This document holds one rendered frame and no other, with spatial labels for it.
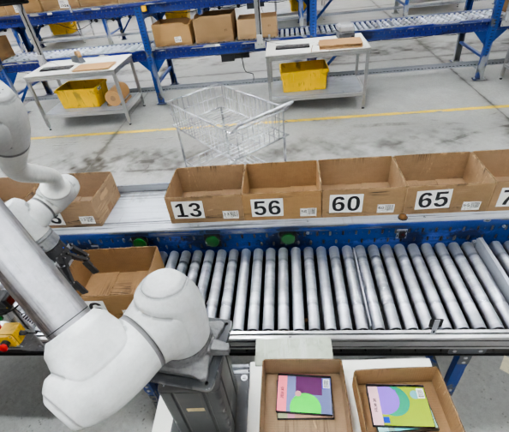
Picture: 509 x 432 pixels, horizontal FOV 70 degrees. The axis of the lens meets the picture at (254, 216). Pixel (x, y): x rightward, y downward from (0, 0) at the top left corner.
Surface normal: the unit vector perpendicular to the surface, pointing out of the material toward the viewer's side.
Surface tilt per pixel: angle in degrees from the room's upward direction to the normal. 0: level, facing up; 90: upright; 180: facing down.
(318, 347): 0
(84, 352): 43
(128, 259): 89
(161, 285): 9
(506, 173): 89
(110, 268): 89
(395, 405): 0
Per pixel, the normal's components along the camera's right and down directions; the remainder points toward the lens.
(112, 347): 0.51, -0.42
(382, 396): -0.10, -0.78
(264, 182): -0.06, 0.61
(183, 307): 0.72, -0.01
